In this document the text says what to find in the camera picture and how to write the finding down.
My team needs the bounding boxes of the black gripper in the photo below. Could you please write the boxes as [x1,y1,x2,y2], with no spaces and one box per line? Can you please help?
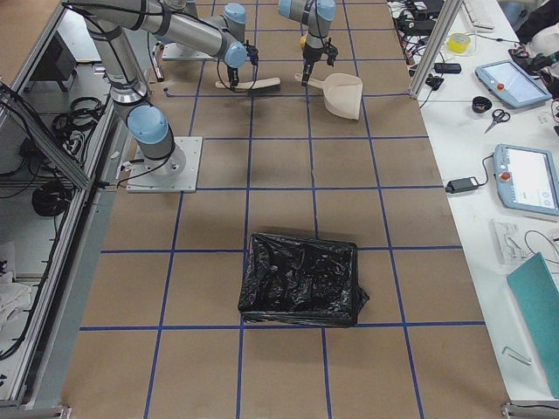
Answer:
[226,40,259,87]
[301,38,338,86]

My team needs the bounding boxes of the white hand brush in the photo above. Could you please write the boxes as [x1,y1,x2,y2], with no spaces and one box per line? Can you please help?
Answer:
[215,77,281,95]

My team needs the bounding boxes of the white plastic dustpan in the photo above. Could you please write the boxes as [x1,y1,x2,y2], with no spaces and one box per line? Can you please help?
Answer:
[307,73,363,120]

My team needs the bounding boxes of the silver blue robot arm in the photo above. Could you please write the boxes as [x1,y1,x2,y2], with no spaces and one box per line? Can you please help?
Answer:
[63,1,258,164]
[278,0,338,86]

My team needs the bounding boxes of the bin with black bag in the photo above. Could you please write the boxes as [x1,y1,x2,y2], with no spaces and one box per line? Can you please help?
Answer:
[238,233,369,327]

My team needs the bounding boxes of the black phone device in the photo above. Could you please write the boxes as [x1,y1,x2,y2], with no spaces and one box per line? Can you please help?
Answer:
[434,63,462,74]

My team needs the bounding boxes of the yellow tape roll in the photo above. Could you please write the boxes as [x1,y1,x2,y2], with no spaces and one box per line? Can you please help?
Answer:
[446,32,471,54]

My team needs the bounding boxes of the black round small bowl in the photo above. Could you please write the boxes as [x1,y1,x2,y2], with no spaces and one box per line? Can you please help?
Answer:
[471,96,493,113]

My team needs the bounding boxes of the white keyboard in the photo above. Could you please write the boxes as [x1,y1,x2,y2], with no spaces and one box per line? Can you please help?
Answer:
[462,0,495,33]

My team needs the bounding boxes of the black power adapter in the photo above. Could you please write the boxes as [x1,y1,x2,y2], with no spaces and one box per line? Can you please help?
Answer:
[445,176,480,194]

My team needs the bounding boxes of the upper blue teach pendant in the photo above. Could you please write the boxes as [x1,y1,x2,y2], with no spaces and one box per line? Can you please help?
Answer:
[475,60,552,108]

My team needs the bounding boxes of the blue teach pendant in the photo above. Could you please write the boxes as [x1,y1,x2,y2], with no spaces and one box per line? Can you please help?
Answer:
[475,60,552,108]
[493,144,558,216]

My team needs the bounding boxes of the lower blue teach pendant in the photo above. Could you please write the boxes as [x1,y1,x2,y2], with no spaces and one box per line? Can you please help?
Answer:
[493,144,558,216]

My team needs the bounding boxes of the white paper manual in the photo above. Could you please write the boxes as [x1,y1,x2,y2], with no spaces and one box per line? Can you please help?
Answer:
[490,219,532,265]

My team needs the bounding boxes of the teal folder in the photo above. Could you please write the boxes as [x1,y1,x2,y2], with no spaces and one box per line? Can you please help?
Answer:
[507,252,558,399]

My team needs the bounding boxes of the metal allen key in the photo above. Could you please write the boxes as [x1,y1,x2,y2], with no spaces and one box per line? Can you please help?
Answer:
[501,346,532,366]

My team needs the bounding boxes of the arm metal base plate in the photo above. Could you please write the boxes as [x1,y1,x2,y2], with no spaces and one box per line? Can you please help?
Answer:
[126,136,203,193]
[162,43,213,61]

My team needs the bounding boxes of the aluminium frame post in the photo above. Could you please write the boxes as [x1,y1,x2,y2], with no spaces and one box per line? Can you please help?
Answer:
[409,0,462,99]

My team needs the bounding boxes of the coiled black cables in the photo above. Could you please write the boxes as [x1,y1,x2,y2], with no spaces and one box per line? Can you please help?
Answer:
[52,96,110,145]

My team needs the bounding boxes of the black handled scissors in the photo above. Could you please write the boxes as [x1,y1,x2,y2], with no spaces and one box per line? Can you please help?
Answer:
[485,108,511,134]

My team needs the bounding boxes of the aluminium frame rail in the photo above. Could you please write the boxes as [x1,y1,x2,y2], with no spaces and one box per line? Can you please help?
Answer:
[1,83,93,189]

